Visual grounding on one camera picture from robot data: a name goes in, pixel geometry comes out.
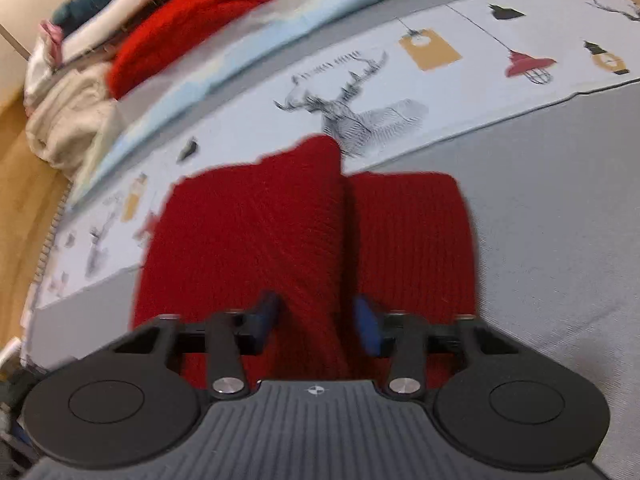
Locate dark red knit sweater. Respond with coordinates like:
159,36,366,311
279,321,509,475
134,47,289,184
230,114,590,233
131,136,476,382

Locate printed grey bed sheet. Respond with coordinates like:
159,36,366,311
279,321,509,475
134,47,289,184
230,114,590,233
25,0,639,479

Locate cream folded blankets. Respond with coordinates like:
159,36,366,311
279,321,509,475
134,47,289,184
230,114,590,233
25,62,116,181

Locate bright red folded blanket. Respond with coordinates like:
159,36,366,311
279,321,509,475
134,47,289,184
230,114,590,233
106,0,271,99

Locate white folded pillow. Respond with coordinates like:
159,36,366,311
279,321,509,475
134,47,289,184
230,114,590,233
24,0,168,110

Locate light blue duvet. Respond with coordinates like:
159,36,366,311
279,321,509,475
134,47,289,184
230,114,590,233
67,0,384,207

